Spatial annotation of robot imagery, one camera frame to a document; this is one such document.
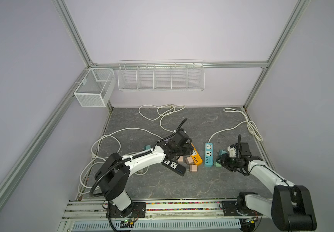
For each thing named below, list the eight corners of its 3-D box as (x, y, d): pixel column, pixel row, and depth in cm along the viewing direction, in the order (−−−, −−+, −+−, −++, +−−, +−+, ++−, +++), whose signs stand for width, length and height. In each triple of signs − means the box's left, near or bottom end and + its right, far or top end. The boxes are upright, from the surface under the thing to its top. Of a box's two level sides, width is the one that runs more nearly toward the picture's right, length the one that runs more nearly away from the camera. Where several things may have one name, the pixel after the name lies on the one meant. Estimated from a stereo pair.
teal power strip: (204, 166, 90) (204, 164, 88) (205, 143, 100) (205, 141, 98) (211, 167, 90) (212, 165, 87) (211, 144, 100) (212, 142, 98)
